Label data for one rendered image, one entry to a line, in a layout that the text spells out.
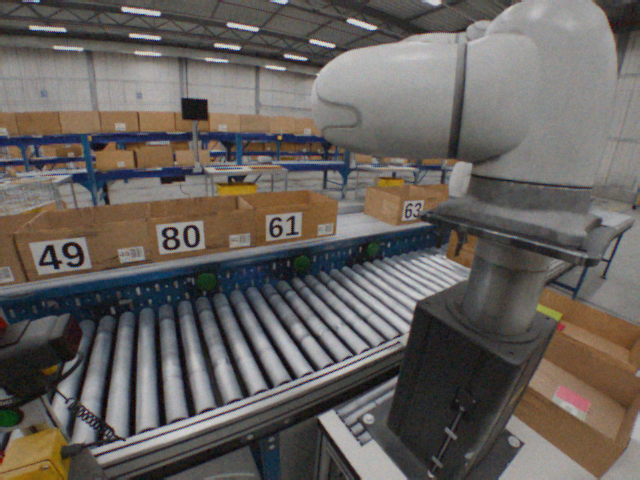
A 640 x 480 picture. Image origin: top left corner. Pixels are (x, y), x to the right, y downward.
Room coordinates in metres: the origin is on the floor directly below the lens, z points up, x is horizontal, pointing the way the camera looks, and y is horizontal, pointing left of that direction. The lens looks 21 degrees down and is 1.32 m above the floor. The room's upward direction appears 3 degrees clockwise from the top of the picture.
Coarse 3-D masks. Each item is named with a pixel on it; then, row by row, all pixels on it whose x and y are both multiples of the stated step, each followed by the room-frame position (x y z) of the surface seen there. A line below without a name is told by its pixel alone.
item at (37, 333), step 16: (48, 320) 0.25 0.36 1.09; (64, 320) 0.26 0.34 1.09; (0, 336) 0.21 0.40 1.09; (16, 336) 0.21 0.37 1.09; (32, 336) 0.22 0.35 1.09; (48, 336) 0.23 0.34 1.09; (64, 336) 0.23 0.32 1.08; (80, 336) 0.27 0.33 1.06; (0, 352) 0.19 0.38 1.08; (16, 352) 0.20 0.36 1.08; (32, 352) 0.21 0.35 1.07; (48, 352) 0.22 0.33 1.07; (64, 352) 0.23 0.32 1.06; (0, 368) 0.19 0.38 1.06; (16, 368) 0.20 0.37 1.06; (32, 368) 0.20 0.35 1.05; (48, 368) 0.23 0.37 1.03; (16, 384) 0.20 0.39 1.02; (32, 384) 0.21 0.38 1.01; (16, 400) 0.19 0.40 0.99; (32, 400) 0.20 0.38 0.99
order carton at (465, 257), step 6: (456, 234) 1.31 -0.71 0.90; (468, 234) 1.26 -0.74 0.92; (450, 240) 1.34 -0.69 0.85; (456, 240) 1.31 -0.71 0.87; (468, 240) 1.25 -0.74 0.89; (474, 240) 1.22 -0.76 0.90; (450, 246) 1.33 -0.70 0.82; (462, 246) 1.27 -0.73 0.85; (468, 246) 1.24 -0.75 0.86; (474, 246) 1.22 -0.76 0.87; (450, 252) 1.32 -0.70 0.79; (462, 252) 1.27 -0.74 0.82; (468, 252) 1.24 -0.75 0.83; (450, 258) 1.32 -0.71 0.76; (456, 258) 1.29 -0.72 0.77; (462, 258) 1.26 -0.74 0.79; (468, 258) 1.23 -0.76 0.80; (462, 264) 1.25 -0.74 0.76; (468, 264) 1.23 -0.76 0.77
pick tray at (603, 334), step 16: (544, 288) 0.85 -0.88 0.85; (544, 304) 0.83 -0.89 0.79; (560, 304) 0.79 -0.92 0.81; (576, 304) 0.75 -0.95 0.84; (560, 320) 0.77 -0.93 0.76; (576, 320) 0.74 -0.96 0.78; (592, 320) 0.70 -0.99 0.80; (608, 320) 0.67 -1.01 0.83; (624, 320) 0.64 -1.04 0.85; (576, 336) 0.67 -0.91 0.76; (592, 336) 0.67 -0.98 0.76; (608, 336) 0.65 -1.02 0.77; (624, 336) 0.62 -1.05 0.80; (592, 352) 0.51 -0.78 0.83; (608, 352) 0.59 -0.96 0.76; (624, 352) 0.58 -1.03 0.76; (624, 368) 0.45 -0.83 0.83
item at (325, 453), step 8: (360, 408) 0.45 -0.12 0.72; (320, 432) 0.39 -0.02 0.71; (320, 440) 0.39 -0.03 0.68; (320, 448) 0.39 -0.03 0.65; (328, 448) 0.36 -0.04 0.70; (320, 456) 0.39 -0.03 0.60; (328, 456) 0.37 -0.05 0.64; (336, 456) 0.34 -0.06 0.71; (320, 464) 0.38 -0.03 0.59; (328, 464) 0.37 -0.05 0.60; (320, 472) 0.38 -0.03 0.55; (328, 472) 0.39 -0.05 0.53; (344, 472) 0.31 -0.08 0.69
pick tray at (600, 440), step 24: (552, 360) 0.56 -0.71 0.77; (576, 360) 0.51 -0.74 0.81; (600, 360) 0.47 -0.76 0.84; (552, 384) 0.48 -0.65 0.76; (576, 384) 0.47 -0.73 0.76; (600, 384) 0.45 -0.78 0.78; (624, 384) 0.41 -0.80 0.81; (528, 408) 0.38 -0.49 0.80; (552, 408) 0.35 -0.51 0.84; (600, 408) 0.39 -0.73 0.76; (624, 408) 0.38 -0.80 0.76; (552, 432) 0.33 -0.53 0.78; (576, 432) 0.30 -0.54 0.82; (600, 432) 0.28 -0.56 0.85; (624, 432) 0.30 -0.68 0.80; (576, 456) 0.28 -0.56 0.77; (600, 456) 0.26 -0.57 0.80
